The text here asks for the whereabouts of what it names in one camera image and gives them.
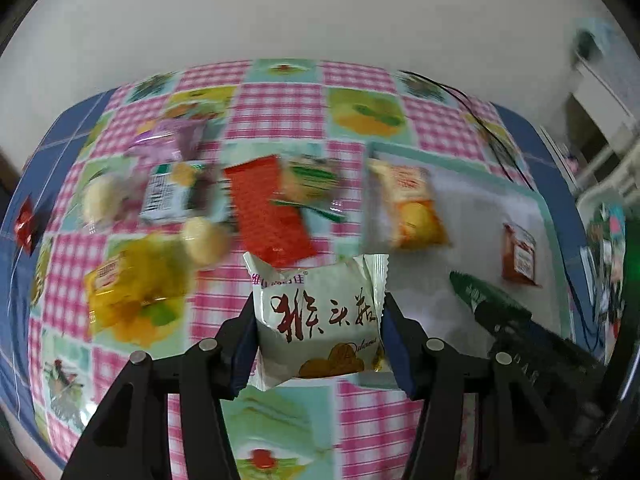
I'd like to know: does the checkered printed tablecloth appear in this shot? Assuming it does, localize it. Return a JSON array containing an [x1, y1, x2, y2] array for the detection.
[[0, 59, 616, 480]]

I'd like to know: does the red snack packet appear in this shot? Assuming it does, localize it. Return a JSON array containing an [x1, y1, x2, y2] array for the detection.
[[222, 155, 321, 268]]

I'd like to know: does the orange yellow snack packet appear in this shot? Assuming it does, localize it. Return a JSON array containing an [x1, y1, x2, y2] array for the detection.
[[367, 157, 451, 251]]

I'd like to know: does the white tray with mint rim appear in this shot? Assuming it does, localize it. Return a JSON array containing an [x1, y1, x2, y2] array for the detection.
[[367, 141, 576, 353]]

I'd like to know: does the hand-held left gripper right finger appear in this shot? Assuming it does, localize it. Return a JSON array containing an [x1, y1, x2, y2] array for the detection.
[[380, 292, 571, 480]]

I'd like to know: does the white snack packet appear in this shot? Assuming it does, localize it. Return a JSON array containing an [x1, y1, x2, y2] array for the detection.
[[242, 251, 396, 391]]

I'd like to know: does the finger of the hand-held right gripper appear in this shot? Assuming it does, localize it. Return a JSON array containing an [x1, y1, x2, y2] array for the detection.
[[470, 300, 538, 342]]

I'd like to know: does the green striped pastry packet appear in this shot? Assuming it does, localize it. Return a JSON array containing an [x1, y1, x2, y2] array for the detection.
[[272, 155, 348, 223]]

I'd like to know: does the white furniture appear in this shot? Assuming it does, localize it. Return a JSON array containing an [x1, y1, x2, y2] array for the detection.
[[565, 55, 640, 161]]

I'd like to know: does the green white cookie packet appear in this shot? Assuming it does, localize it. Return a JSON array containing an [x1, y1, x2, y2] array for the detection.
[[139, 160, 226, 223]]

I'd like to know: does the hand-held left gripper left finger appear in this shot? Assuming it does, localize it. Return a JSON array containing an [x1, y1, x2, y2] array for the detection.
[[60, 292, 259, 480]]

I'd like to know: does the black cable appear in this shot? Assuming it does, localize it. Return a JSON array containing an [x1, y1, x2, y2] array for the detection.
[[400, 71, 536, 191]]

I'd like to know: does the clear packet with cream pastry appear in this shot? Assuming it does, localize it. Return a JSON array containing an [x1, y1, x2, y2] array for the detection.
[[180, 215, 233, 266], [80, 172, 146, 226]]

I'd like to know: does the purple snack packet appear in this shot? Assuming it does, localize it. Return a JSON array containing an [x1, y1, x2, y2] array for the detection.
[[125, 117, 206, 163]]

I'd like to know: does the dark green snack packet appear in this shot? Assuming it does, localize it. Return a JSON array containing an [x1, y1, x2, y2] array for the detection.
[[448, 271, 533, 318]]

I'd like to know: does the small red orange packet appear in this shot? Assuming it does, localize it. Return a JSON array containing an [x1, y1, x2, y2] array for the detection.
[[501, 223, 541, 286]]

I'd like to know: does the small red candy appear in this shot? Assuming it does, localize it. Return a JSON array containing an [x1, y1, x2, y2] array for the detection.
[[14, 197, 38, 256]]

